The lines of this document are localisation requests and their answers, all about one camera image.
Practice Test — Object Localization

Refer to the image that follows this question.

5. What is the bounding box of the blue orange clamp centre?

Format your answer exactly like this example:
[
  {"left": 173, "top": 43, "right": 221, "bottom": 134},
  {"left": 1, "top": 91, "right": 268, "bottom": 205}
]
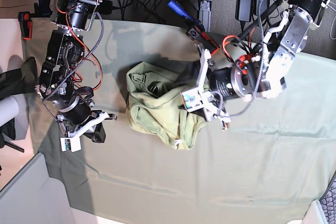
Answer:
[{"left": 167, "top": 0, "right": 219, "bottom": 55}]

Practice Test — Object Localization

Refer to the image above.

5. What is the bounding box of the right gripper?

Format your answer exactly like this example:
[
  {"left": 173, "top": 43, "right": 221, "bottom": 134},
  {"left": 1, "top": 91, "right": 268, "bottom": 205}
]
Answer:
[{"left": 55, "top": 98, "right": 117, "bottom": 143}]

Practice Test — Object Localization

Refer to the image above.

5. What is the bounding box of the sage green table cloth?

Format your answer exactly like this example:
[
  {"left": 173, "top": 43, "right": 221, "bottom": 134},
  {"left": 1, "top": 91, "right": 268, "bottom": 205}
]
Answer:
[{"left": 27, "top": 20, "right": 335, "bottom": 223}]

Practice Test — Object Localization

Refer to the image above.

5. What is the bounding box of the blue orange clamp left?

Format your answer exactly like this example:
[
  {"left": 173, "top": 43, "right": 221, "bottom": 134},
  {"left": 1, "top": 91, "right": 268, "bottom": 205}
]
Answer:
[{"left": 18, "top": 0, "right": 52, "bottom": 40}]

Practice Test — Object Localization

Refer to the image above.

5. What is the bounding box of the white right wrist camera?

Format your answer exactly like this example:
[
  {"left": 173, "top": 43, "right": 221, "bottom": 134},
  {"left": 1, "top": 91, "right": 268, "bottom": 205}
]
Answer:
[{"left": 60, "top": 137, "right": 81, "bottom": 152}]

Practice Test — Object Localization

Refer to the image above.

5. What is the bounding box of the yellow-green T-shirt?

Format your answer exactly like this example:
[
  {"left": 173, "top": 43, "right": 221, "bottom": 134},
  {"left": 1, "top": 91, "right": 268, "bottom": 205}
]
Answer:
[{"left": 126, "top": 62, "right": 205, "bottom": 150}]

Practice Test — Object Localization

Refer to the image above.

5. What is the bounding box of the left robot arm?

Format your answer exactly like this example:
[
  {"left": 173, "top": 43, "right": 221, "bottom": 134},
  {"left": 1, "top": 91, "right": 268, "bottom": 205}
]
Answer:
[{"left": 185, "top": 0, "right": 330, "bottom": 127}]

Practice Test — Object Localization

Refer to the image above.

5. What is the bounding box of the aluminium frame post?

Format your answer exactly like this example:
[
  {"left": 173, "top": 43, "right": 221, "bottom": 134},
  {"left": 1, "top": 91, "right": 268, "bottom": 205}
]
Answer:
[{"left": 198, "top": 0, "right": 213, "bottom": 32}]

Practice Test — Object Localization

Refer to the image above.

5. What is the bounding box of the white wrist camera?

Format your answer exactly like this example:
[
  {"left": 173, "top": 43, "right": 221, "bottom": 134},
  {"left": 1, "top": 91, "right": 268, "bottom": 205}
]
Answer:
[
  {"left": 60, "top": 137, "right": 81, "bottom": 152},
  {"left": 181, "top": 88, "right": 203, "bottom": 113}
]

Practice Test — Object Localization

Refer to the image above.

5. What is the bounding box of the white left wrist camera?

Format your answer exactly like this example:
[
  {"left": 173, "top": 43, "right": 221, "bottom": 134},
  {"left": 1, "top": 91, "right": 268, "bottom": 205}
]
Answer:
[{"left": 181, "top": 88, "right": 203, "bottom": 113}]

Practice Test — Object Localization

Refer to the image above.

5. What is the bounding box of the blue orange clamp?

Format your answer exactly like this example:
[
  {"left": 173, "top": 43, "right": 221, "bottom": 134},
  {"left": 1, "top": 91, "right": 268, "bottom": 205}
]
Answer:
[
  {"left": 18, "top": 0, "right": 52, "bottom": 40},
  {"left": 167, "top": 0, "right": 219, "bottom": 55}
]

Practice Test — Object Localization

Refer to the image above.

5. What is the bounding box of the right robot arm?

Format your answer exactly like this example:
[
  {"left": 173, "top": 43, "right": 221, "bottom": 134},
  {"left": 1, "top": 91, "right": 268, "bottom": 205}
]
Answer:
[{"left": 36, "top": 0, "right": 115, "bottom": 150}]

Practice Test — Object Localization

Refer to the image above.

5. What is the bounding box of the dark green cloth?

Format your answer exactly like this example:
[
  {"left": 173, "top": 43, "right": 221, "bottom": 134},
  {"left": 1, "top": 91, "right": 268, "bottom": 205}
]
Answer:
[{"left": 0, "top": 57, "right": 37, "bottom": 100}]

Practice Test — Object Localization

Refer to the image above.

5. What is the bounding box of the grey bin corner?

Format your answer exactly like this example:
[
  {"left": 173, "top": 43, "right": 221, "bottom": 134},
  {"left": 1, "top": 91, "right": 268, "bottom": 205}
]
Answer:
[{"left": 1, "top": 154, "right": 75, "bottom": 223}]

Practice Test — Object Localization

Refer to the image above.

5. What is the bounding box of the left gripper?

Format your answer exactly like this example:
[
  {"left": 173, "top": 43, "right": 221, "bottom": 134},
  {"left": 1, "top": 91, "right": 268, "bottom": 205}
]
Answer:
[{"left": 195, "top": 47, "right": 252, "bottom": 130}]

